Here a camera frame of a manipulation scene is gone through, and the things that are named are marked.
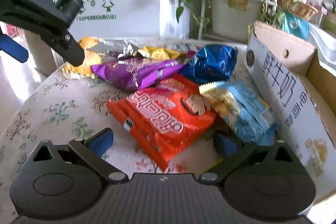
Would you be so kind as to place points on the cardboard box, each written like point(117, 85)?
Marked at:
point(301, 93)

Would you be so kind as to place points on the purple snack bag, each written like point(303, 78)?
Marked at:
point(136, 73)

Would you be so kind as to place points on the light blue snack bag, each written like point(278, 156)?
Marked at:
point(245, 113)

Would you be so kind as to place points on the turquoise round object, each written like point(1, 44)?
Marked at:
point(295, 26)

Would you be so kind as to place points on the dark blue foil bag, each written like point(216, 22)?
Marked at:
point(211, 63)

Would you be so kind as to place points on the gold yellow snack pack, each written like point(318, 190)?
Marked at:
point(156, 53)

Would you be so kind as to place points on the orange chip bag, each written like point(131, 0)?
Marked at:
point(91, 58)

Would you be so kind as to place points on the silver foil bag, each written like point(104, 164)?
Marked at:
point(114, 47)

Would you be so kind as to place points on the wicker basket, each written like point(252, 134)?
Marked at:
point(298, 8)

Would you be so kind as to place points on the floral tablecloth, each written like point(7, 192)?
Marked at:
point(62, 109)

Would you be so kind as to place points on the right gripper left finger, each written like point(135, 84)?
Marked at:
point(100, 142)

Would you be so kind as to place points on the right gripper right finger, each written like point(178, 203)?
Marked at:
point(225, 145)

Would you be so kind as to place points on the red snack bag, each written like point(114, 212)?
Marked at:
point(165, 119)

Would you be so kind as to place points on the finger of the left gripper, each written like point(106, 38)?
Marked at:
point(13, 49)
point(68, 48)

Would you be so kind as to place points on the side table grey cloth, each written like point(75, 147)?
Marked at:
point(325, 45)

